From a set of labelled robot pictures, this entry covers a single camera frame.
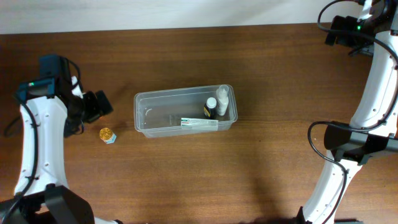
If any gold lid small jar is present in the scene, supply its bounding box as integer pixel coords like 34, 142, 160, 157
99, 128, 117, 144

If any white Panadol box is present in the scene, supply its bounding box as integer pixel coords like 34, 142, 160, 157
180, 118, 218, 131

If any dark bottle white cap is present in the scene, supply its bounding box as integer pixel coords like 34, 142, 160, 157
204, 97, 217, 119

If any white translucent squeeze bottle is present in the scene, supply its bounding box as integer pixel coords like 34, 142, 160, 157
216, 85, 229, 116

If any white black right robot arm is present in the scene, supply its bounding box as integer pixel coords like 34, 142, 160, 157
294, 0, 397, 223

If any clear plastic container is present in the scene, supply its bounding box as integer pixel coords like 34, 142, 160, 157
134, 85, 238, 138

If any black right camera cable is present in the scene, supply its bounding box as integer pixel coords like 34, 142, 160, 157
307, 0, 398, 224

